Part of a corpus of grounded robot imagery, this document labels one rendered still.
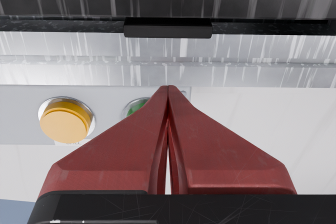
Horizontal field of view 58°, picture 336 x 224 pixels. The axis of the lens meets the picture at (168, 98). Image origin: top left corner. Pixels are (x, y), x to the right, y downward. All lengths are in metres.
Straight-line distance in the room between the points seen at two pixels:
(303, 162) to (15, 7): 0.42
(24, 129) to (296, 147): 0.35
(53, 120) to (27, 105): 0.03
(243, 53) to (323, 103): 0.21
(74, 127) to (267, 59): 0.16
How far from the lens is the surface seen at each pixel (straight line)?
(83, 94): 0.25
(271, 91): 0.39
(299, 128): 0.44
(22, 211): 2.36
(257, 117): 0.41
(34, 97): 0.27
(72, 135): 0.27
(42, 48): 0.24
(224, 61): 0.24
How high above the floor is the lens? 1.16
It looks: 53 degrees down
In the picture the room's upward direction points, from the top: 180 degrees clockwise
